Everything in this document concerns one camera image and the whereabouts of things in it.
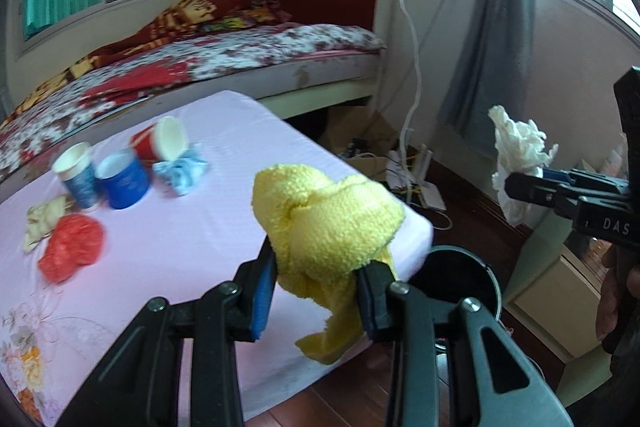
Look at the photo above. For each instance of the red white paper cup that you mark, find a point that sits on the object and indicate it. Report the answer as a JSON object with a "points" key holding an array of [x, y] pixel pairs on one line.
{"points": [[165, 140]]}

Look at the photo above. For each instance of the black plastic trash bucket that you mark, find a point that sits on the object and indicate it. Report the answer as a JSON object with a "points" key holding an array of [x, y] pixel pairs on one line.
{"points": [[454, 301]]}

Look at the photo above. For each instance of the cardboard box under bed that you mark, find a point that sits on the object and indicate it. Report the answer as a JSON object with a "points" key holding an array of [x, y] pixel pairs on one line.
{"points": [[360, 138]]}

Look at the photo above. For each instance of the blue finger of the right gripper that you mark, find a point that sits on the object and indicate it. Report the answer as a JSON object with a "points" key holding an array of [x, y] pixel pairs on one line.
{"points": [[538, 191], [561, 176]]}

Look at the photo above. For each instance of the yellow fluffy cloth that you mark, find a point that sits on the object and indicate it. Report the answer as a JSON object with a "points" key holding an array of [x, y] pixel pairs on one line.
{"points": [[322, 231]]}

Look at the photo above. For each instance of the white tissue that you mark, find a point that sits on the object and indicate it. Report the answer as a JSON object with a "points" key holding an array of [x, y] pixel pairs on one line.
{"points": [[521, 148]]}

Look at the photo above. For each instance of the red patterned blanket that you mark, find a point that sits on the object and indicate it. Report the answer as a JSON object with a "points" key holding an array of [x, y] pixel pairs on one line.
{"points": [[185, 19]]}

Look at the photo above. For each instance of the white wifi router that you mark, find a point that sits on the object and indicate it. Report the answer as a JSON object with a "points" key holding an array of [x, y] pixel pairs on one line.
{"points": [[409, 178]]}

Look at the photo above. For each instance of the grey curtain right window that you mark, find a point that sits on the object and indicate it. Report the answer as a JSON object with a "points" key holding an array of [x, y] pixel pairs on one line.
{"points": [[492, 69]]}

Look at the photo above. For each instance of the person's right hand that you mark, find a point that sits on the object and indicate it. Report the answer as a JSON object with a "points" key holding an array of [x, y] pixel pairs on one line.
{"points": [[607, 312]]}

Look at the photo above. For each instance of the light blue face mask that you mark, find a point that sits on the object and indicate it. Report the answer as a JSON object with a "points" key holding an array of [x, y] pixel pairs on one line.
{"points": [[184, 174]]}

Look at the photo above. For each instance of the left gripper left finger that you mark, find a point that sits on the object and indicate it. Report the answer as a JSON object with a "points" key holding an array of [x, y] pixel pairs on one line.
{"points": [[256, 279]]}

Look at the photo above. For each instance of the pink covered low table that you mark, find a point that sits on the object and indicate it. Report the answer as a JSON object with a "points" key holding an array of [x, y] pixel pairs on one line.
{"points": [[164, 245]]}

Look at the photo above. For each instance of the blue round tub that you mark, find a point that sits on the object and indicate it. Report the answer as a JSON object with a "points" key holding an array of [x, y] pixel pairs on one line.
{"points": [[123, 179]]}

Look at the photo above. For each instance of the blue patterned paper cup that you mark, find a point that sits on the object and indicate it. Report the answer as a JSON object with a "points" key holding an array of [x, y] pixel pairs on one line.
{"points": [[74, 168]]}

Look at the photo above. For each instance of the red plastic bag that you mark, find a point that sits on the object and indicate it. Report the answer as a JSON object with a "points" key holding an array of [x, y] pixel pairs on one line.
{"points": [[77, 240]]}

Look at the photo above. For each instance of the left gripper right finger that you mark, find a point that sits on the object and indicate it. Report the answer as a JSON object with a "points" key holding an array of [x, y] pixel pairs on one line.
{"points": [[372, 282]]}

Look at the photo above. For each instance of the bed with floral sheet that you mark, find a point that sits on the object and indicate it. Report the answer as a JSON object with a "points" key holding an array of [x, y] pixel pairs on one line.
{"points": [[63, 105]]}

